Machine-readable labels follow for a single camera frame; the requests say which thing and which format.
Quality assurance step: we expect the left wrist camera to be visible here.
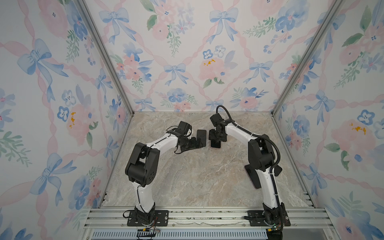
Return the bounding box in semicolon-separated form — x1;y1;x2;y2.
174;121;192;137

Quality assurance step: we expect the corner aluminium post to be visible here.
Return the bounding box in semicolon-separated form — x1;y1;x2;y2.
271;0;345;117
74;0;134;118

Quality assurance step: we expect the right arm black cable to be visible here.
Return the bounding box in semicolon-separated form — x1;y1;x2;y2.
215;104;284;217

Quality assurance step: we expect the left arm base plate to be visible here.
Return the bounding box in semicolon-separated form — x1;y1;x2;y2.
123;210;169;227

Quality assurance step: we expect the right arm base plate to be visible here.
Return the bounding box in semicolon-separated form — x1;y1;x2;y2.
244;211;281;228

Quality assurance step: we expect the black phone case right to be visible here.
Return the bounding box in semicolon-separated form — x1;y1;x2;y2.
274;165;283;177

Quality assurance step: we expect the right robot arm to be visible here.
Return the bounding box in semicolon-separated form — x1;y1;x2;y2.
209;121;286;228

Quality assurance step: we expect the left corner aluminium post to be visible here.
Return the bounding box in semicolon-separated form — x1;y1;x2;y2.
74;0;134;118

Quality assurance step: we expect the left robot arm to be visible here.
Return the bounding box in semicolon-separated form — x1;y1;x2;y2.
125;130;207;226

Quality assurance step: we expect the light blue phone case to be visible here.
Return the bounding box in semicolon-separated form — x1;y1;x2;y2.
196;129;208;148

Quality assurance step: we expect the right corner aluminium post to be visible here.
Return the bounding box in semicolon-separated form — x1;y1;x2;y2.
271;0;345;117

